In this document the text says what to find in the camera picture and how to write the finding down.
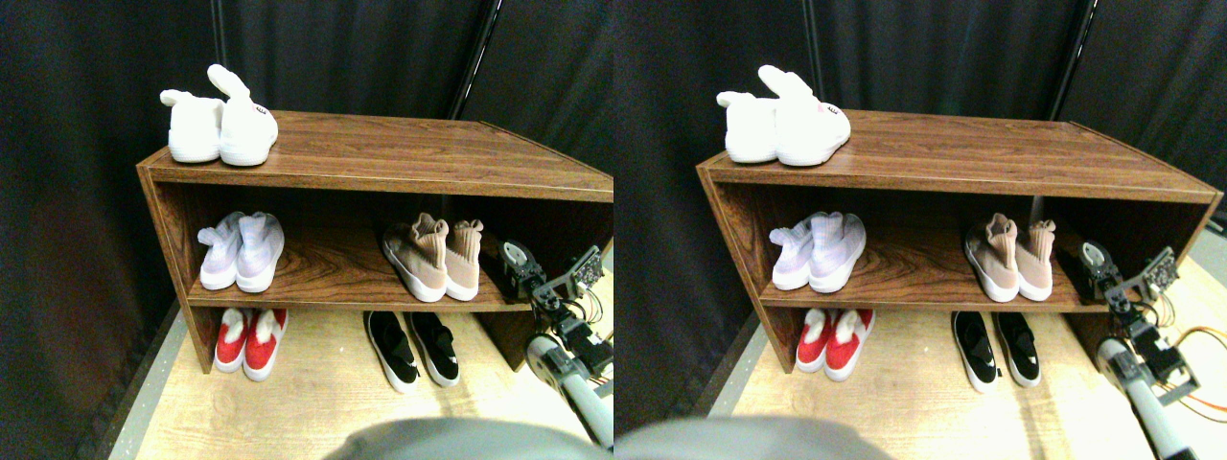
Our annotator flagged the lilac shoe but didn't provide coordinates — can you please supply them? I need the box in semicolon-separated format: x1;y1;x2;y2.
808;212;868;293
197;213;246;290
235;212;286;293
770;217;818;291

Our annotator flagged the black curtain stand pole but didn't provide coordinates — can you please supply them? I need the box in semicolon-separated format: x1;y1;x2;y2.
1050;0;1099;123
211;0;229;70
449;0;504;121

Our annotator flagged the black shoe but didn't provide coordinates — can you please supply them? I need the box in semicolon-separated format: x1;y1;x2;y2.
407;312;460;388
994;312;1043;388
363;310;420;394
952;311;999;394

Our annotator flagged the red shoe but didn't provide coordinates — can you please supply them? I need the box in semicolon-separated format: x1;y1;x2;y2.
243;309;289;382
796;309;837;373
824;309;875;382
214;309;253;373

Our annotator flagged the beige shoe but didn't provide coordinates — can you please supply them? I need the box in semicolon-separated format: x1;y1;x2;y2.
1014;219;1057;302
382;213;450;303
444;219;485;302
964;213;1021;303

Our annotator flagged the white shoe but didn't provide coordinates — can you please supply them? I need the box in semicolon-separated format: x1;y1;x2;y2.
717;91;779;164
160;89;224;163
207;64;280;167
757;65;852;167

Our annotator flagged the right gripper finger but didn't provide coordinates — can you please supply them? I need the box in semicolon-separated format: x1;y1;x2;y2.
1080;241;1117;288
498;240;538;287

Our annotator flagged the brown shoe rack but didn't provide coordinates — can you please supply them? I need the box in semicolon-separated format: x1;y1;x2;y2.
697;108;1225;375
137;110;614;375

